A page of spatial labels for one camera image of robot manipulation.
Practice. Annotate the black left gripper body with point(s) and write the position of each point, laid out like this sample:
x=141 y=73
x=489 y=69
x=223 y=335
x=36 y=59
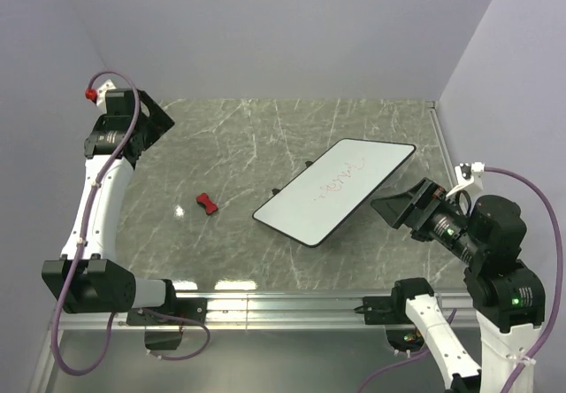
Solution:
x=102 y=127

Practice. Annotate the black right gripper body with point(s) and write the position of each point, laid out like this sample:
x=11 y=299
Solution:
x=440 y=218

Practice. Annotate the white whiteboard black frame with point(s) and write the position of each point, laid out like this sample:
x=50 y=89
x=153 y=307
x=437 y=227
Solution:
x=316 y=201

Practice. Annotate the red bone-shaped eraser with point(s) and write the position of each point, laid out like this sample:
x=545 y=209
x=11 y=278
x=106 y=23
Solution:
x=206 y=203

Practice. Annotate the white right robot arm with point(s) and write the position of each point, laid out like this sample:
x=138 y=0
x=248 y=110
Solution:
x=508 y=297

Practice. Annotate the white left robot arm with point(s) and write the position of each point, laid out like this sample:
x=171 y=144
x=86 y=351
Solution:
x=86 y=277

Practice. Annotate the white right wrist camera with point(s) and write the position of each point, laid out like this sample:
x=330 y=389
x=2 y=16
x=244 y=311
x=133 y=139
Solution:
x=468 y=179

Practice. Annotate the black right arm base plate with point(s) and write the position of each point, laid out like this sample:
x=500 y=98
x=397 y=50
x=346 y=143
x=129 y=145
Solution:
x=381 y=310

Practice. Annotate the aluminium front rail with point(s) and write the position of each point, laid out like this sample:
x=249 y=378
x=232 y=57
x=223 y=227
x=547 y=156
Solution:
x=296 y=310

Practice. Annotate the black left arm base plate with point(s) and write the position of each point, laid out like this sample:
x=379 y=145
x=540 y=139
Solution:
x=192 y=308

